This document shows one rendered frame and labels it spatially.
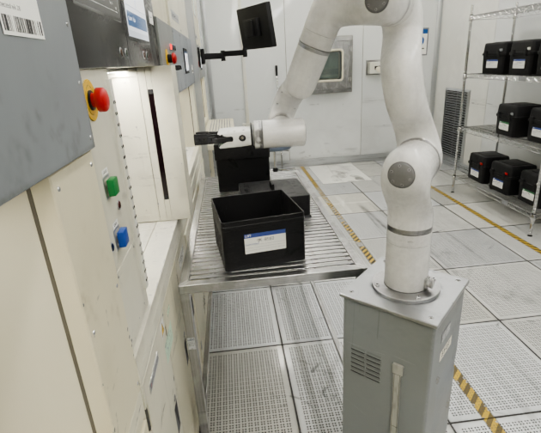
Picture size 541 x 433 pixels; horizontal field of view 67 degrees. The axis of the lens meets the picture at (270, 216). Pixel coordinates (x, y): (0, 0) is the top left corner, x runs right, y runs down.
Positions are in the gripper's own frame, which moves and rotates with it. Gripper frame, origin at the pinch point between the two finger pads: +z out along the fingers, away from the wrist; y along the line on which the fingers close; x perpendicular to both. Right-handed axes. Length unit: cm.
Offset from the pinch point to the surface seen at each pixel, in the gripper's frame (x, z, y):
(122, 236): -8, 10, -55
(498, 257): -119, -184, 130
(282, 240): -34.2, -22.8, -2.9
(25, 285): -5, 16, -76
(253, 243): -33.9, -13.5, -4.7
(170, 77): 17.4, 9.9, 16.9
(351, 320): -51, -41, -26
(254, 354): -119, -9, 46
